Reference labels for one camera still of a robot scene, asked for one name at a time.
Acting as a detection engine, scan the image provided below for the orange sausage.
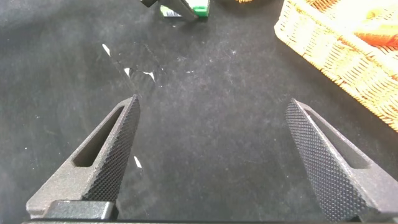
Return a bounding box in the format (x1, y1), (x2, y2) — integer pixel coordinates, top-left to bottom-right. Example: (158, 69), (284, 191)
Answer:
(354, 26), (398, 47)

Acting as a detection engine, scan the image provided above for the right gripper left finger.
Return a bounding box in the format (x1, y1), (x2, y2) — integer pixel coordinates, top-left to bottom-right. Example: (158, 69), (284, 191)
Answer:
(25, 95), (141, 220)

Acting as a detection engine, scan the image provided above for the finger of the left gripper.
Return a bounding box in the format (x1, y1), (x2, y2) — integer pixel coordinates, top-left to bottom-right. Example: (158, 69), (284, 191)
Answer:
(157, 0), (200, 22)

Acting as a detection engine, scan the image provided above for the wicker basket holding food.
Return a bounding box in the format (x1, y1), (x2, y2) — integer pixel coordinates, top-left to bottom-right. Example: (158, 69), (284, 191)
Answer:
(274, 0), (398, 133)

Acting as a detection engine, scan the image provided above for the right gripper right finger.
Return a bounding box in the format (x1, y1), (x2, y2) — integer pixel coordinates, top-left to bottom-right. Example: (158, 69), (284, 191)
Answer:
(285, 98), (398, 222)

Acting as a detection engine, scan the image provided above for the black table cloth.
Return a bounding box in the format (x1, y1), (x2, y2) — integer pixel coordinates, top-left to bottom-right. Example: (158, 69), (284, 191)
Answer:
(0, 0), (398, 224)

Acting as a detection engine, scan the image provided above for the green gum tube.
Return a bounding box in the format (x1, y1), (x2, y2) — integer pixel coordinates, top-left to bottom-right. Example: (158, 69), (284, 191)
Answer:
(160, 0), (210, 18)

